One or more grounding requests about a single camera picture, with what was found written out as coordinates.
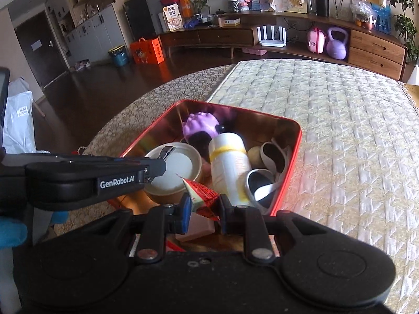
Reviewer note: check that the pair of shoes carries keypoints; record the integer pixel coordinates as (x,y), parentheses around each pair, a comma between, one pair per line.
(81,64)

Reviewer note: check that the small orchid plant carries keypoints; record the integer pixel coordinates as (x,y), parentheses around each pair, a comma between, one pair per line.
(199,6)

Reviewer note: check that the printed cereal box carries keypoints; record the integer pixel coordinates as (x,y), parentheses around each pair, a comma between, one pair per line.
(172,18)

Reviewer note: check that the red sachet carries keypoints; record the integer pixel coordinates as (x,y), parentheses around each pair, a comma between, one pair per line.
(199,194)

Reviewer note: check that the pink block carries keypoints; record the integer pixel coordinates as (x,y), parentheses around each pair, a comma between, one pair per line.
(196,229)

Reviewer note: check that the orange gift box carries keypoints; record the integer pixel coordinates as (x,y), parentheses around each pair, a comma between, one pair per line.
(147,52)

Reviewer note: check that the pebble-pattern tablecloth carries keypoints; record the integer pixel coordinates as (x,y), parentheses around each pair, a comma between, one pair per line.
(147,104)

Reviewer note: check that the wooden television cabinet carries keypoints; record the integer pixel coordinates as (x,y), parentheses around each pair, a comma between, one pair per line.
(212,36)

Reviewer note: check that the white shell-shaped board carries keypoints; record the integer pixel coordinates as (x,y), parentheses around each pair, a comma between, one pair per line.
(340,1)

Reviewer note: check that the white plastic bag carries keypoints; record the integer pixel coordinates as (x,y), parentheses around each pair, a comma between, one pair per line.
(19,121)

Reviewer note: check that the quilted cream table mat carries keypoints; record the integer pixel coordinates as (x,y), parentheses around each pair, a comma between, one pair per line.
(343,137)

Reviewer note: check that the pink flat box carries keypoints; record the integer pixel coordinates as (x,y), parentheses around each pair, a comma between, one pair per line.
(254,51)

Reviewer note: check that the pink toy suitcase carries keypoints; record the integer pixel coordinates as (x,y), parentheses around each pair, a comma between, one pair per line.
(316,41)

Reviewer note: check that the small cream round toy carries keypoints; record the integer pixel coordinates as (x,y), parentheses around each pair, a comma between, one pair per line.
(254,157)

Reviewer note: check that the beige bowl white inside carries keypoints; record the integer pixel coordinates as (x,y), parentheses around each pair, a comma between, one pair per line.
(176,173)

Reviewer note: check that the red orange box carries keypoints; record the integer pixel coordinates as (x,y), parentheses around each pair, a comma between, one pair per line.
(178,1)

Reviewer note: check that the wooden wall cabinet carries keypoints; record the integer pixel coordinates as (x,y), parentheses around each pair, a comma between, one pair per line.
(91,29)

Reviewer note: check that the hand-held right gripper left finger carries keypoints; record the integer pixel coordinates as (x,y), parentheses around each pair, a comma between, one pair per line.
(186,212)

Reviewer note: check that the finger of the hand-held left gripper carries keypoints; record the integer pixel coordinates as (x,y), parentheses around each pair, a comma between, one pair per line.
(81,183)
(81,158)

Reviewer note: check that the purple kettlebell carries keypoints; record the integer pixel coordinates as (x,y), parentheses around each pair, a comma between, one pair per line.
(337,47)

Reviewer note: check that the red tin box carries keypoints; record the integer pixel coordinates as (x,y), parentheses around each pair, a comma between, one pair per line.
(248,121)

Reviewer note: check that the large potted tree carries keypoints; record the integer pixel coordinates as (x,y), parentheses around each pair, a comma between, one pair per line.
(406,6)

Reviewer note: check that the cream flat box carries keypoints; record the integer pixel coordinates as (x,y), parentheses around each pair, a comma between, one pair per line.
(229,22)

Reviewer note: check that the white router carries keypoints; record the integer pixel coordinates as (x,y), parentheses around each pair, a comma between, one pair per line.
(271,37)

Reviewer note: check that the person's left hand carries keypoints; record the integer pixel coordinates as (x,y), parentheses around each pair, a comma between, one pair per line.
(13,232)

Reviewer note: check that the dark door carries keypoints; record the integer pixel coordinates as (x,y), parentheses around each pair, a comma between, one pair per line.
(39,49)

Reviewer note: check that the clear plastic bag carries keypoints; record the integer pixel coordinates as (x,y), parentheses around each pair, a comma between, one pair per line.
(363,13)

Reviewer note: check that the blue bucket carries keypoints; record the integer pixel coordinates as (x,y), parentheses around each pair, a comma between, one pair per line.
(118,57)

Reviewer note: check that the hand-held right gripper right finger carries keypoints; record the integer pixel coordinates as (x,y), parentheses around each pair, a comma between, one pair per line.
(226,216)

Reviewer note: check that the black fridge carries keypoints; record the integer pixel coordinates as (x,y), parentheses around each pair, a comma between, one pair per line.
(140,19)

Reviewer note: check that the white bottle yellow band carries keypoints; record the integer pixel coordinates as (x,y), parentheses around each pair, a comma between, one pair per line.
(229,166)

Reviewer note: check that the black cylinder speaker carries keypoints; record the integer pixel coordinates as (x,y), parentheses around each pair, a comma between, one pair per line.
(321,5)

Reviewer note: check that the purple spiky toy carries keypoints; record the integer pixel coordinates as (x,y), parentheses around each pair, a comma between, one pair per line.
(199,127)

